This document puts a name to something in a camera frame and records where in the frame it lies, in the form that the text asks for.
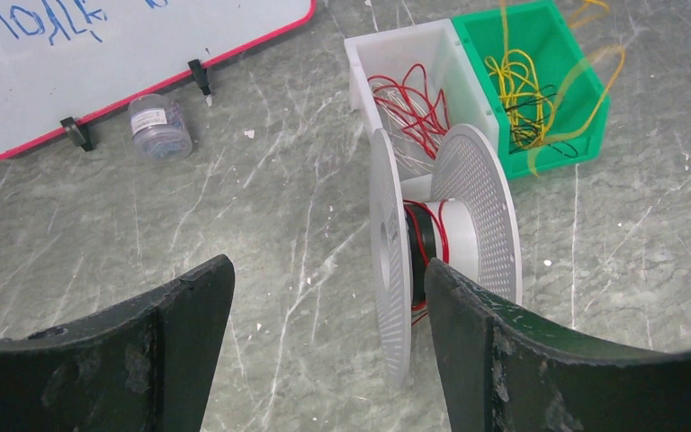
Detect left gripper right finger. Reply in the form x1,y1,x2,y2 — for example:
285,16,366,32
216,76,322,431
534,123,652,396
425,260,691,431

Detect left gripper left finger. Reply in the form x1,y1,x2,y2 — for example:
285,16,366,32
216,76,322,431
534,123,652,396
0,255,235,431

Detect white filament spool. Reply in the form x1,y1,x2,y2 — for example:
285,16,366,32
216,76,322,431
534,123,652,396
369,124,523,387

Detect clear jar of clips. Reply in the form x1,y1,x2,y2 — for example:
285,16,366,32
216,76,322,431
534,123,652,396
128,94,193,161

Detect green plastic bin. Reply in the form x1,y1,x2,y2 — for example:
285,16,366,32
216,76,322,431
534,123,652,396
452,1,617,179

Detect white plastic bin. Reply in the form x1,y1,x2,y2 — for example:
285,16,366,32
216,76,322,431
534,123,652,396
345,19,503,180

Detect red framed whiteboard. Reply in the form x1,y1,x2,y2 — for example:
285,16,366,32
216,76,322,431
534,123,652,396
0,1,316,159

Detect yellow wires in bin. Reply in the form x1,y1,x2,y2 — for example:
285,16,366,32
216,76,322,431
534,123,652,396
483,0,627,177

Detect red wires in bin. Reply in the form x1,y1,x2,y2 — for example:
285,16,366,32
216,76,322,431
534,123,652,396
367,63,451,158

